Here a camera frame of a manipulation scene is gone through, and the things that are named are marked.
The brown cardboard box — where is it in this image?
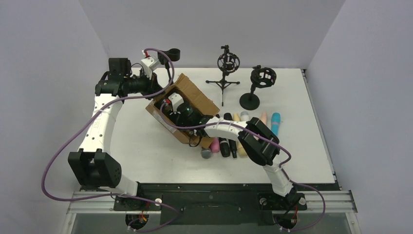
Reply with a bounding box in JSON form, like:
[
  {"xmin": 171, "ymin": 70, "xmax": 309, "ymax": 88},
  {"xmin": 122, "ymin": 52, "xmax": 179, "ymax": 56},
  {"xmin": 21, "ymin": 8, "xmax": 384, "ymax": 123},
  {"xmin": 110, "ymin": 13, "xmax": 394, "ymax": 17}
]
[{"xmin": 146, "ymin": 74, "xmax": 220, "ymax": 148}]

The clip mic stand round base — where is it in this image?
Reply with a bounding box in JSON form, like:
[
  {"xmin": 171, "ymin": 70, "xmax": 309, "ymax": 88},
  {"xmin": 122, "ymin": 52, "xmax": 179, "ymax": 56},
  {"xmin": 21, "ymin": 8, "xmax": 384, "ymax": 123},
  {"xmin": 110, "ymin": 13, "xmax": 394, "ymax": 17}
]
[{"xmin": 157, "ymin": 48, "xmax": 181, "ymax": 79}]

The red glitter microphone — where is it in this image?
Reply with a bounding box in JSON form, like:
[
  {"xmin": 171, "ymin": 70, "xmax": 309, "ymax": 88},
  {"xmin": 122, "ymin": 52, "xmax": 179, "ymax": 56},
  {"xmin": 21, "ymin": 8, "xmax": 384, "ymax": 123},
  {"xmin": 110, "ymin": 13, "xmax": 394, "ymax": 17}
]
[{"xmin": 201, "ymin": 147, "xmax": 212, "ymax": 159}]

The white microphone grey head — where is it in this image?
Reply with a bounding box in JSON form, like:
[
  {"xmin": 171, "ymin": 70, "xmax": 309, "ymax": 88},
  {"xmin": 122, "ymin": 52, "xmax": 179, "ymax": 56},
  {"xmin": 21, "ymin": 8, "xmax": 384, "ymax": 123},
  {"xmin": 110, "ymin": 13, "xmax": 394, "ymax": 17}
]
[{"xmin": 240, "ymin": 111, "xmax": 250, "ymax": 121}]

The cream white microphone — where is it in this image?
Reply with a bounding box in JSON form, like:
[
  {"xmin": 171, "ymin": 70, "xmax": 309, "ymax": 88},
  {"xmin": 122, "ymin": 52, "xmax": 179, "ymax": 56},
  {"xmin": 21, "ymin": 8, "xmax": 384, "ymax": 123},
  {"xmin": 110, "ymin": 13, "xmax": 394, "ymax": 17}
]
[{"xmin": 233, "ymin": 113, "xmax": 247, "ymax": 157}]

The peach pink microphone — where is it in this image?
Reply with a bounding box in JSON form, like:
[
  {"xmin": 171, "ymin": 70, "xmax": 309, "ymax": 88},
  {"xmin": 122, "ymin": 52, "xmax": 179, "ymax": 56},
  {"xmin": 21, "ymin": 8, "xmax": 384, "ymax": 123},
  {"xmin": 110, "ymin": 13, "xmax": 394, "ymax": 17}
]
[{"xmin": 260, "ymin": 112, "xmax": 268, "ymax": 126}]

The shock mount stand round base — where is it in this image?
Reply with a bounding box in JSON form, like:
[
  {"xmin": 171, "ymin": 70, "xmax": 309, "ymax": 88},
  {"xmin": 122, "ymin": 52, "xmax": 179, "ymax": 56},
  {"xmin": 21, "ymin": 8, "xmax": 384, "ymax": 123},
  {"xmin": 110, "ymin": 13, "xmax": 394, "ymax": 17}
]
[{"xmin": 239, "ymin": 65, "xmax": 277, "ymax": 111}]

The teal microphone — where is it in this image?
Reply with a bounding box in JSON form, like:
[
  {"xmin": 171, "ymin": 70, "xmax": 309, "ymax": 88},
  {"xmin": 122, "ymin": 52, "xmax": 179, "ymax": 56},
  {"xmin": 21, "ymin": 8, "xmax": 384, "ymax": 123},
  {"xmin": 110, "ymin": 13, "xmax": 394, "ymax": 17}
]
[{"xmin": 270, "ymin": 113, "xmax": 281, "ymax": 135}]

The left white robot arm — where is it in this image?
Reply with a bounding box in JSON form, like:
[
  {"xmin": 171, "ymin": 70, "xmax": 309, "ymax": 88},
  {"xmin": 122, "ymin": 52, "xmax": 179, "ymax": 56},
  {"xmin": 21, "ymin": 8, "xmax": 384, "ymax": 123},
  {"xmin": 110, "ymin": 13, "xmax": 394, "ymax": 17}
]
[{"xmin": 68, "ymin": 56, "xmax": 162, "ymax": 196}]

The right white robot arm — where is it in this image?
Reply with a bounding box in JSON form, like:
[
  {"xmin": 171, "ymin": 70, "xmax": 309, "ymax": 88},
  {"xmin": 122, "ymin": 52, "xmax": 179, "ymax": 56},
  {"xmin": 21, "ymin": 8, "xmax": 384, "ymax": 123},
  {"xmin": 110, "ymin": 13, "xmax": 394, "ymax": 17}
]
[{"xmin": 162, "ymin": 111, "xmax": 296, "ymax": 197}]

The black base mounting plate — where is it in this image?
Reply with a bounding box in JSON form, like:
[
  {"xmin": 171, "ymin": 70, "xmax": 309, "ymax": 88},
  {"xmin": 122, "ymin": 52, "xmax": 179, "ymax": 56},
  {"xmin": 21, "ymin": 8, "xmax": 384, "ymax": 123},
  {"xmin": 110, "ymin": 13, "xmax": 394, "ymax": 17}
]
[{"xmin": 113, "ymin": 183, "xmax": 307, "ymax": 226}]

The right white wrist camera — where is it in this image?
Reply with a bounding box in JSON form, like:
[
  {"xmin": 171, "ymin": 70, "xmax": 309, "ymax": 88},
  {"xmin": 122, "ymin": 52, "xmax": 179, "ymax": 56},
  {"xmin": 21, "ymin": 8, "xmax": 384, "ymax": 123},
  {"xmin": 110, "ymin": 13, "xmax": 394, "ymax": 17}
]
[{"xmin": 166, "ymin": 93, "xmax": 185, "ymax": 115}]

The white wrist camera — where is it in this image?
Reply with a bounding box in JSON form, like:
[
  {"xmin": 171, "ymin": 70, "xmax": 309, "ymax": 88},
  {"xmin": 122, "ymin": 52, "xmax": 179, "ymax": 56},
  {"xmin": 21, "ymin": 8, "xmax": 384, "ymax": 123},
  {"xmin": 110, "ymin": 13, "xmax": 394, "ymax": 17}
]
[
  {"xmin": 141, "ymin": 57, "xmax": 160, "ymax": 78},
  {"xmin": 166, "ymin": 93, "xmax": 185, "ymax": 115}
]

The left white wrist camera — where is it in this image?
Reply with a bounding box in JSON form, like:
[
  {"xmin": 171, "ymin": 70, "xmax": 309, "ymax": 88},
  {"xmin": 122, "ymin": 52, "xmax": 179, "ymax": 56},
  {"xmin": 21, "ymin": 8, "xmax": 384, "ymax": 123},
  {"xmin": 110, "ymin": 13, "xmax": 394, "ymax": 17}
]
[{"xmin": 141, "ymin": 57, "xmax": 160, "ymax": 78}]

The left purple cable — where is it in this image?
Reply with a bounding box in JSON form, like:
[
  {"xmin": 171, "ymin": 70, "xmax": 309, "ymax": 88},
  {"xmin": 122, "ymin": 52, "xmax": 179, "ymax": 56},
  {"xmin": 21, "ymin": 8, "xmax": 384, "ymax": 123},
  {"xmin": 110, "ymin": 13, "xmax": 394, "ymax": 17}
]
[{"xmin": 41, "ymin": 48, "xmax": 180, "ymax": 234}]

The purple cable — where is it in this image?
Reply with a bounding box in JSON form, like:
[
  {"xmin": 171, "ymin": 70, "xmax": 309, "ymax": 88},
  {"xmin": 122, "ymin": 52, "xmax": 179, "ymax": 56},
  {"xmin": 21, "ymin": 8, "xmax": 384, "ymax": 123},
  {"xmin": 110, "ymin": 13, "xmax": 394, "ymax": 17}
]
[
  {"xmin": 159, "ymin": 103, "xmax": 326, "ymax": 233},
  {"xmin": 41, "ymin": 48, "xmax": 180, "ymax": 234}
]

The black microphone white ring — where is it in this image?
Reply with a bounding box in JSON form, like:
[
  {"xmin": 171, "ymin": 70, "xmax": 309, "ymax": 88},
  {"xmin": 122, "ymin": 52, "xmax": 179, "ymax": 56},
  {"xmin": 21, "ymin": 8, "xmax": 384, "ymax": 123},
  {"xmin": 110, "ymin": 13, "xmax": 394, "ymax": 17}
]
[{"xmin": 224, "ymin": 113, "xmax": 238, "ymax": 159}]

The tripod shock mount stand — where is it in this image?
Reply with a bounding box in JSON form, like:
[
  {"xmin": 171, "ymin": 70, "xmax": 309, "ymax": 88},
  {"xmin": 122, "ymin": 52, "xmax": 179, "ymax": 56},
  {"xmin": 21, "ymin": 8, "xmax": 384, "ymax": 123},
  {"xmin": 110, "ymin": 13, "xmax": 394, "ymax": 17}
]
[{"xmin": 205, "ymin": 45, "xmax": 240, "ymax": 107}]

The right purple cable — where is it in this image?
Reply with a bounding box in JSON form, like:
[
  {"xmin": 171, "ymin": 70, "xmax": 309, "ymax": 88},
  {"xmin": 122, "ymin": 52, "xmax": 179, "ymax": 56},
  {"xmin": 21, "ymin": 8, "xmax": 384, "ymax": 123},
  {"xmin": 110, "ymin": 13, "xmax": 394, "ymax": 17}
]
[{"xmin": 159, "ymin": 103, "xmax": 326, "ymax": 233}]

